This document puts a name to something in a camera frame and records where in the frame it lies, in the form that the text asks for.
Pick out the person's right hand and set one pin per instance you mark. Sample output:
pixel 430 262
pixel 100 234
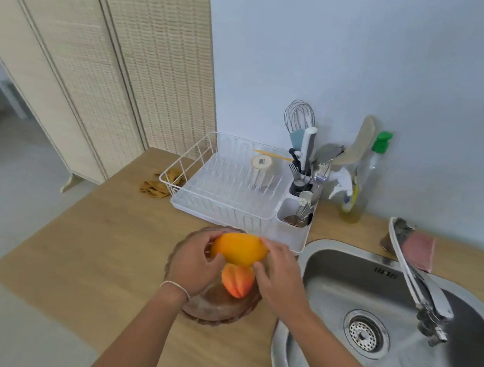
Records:
pixel 284 283

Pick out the person's left hand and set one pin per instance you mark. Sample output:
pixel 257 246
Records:
pixel 187 265

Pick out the red yellow apple fruit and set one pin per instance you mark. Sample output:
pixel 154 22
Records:
pixel 237 281

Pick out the orange mango fruit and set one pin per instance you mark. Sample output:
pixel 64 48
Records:
pixel 239 249

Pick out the white dish rack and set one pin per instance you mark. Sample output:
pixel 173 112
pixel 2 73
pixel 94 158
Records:
pixel 223 187

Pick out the person's left forearm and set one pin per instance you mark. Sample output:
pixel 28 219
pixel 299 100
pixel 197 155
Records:
pixel 134 341

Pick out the white plastic cutlery holder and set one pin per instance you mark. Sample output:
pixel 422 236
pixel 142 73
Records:
pixel 293 235

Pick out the stainless steel sink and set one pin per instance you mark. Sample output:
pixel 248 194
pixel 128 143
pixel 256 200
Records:
pixel 337 275

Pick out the metal spoon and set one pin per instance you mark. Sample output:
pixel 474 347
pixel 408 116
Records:
pixel 297 220

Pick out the yellow cloth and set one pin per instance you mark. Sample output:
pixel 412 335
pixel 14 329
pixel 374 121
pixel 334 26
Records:
pixel 153 189

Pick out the metal sink strainer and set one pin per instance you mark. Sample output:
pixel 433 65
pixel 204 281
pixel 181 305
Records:
pixel 364 334

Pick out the green capped dish soap bottle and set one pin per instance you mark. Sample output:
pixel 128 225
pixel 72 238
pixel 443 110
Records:
pixel 353 206

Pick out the white spray bottle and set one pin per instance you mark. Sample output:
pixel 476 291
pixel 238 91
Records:
pixel 341 181

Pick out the metal fork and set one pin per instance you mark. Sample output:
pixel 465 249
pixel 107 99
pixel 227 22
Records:
pixel 322 172

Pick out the round white disc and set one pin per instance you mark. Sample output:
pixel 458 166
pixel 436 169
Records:
pixel 262 161

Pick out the thin yellow stick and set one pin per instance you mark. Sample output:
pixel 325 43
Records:
pixel 273 154

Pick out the chrome faucet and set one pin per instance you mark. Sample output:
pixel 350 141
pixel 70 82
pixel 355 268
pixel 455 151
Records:
pixel 416 284

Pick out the pink sponge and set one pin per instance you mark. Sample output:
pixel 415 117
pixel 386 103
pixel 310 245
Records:
pixel 419 251

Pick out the grey metal ladle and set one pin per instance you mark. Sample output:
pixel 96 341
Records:
pixel 329 151

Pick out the teal spatula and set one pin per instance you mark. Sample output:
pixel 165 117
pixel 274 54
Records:
pixel 296 139

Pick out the beige spatula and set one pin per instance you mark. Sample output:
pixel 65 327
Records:
pixel 359 146

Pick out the woven rattan folding screen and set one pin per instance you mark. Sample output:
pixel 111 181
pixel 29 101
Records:
pixel 85 56

